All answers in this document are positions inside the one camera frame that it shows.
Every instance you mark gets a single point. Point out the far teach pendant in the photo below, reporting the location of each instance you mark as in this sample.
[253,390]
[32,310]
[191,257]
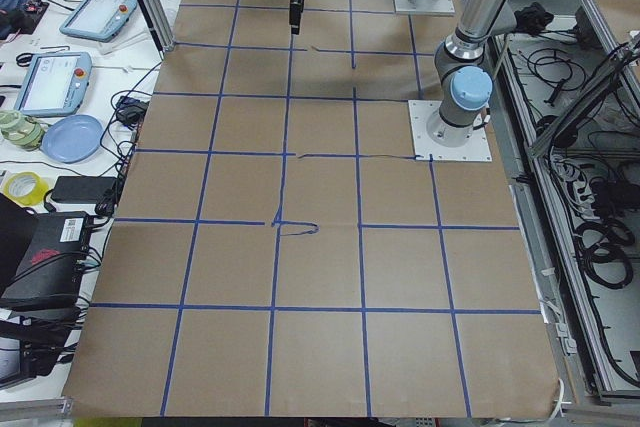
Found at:
[98,20]

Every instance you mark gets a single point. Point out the teach pendant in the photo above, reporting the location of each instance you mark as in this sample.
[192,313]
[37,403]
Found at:
[55,84]
[98,20]

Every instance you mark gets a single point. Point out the near teach pendant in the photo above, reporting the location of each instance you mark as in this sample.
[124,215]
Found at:
[55,84]

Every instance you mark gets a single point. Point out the blue plate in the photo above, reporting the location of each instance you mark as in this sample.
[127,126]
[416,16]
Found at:
[72,139]

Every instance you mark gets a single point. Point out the black power adapter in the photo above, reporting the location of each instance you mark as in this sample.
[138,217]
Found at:
[82,189]

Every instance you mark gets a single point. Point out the green tape rolls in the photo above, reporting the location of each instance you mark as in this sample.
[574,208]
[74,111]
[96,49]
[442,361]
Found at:
[21,130]

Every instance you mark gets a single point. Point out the yellow tape roll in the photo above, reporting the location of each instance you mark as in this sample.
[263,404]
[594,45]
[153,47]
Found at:
[26,188]

